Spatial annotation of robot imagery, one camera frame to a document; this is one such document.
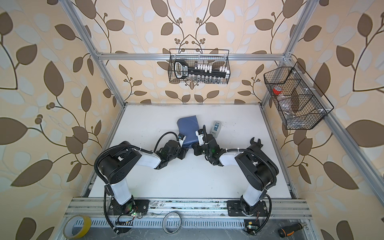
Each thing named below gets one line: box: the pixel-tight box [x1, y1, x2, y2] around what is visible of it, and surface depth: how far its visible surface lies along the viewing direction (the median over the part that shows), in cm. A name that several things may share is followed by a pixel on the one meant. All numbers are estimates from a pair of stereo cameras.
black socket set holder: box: [174, 59, 230, 80], surface depth 84 cm
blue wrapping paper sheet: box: [177, 115, 200, 148], surface depth 103 cm
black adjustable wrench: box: [246, 137, 264, 153], surface depth 98 cm
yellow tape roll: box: [63, 214, 92, 239], surface depth 68 cm
